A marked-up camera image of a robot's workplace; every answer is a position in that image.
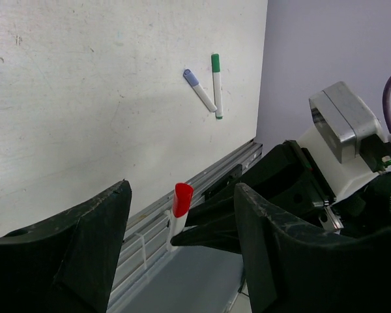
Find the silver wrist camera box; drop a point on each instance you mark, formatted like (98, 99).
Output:
(343, 120)

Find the red cap marker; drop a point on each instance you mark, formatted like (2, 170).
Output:
(180, 207)

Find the lavender cap marker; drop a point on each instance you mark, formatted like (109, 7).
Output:
(200, 92)

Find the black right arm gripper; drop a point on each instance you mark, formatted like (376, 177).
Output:
(294, 266)

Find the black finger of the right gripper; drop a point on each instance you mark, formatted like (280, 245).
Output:
(225, 240)

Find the green cap marker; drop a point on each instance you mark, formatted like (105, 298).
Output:
(217, 85)

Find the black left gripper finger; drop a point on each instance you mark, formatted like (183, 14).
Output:
(67, 262)

